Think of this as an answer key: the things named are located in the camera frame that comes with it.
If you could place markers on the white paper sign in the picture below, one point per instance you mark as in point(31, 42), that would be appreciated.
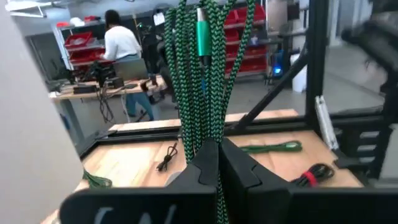
point(159, 18)

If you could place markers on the silver metal bar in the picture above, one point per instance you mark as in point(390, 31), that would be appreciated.
point(325, 121)

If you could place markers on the black aluminium table frame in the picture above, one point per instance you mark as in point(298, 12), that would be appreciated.
point(317, 62)

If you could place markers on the black box on desk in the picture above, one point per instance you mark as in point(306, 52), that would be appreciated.
point(84, 89)

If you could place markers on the wooden desk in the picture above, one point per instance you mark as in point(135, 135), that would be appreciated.
point(81, 96)

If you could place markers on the white cylindrical lamp shade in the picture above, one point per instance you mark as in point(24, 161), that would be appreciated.
point(25, 124)

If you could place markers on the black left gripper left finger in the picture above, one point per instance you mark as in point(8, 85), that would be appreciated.
point(186, 202)

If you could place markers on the metal shelf with red bins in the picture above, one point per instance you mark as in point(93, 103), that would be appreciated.
point(253, 63)
point(77, 40)

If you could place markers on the person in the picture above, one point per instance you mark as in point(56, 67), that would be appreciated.
point(121, 43)

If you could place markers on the grey laptop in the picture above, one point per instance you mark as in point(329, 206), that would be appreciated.
point(130, 70)

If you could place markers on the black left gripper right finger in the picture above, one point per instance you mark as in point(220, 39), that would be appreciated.
point(280, 205)

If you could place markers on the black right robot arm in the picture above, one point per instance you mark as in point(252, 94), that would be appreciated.
point(373, 37)

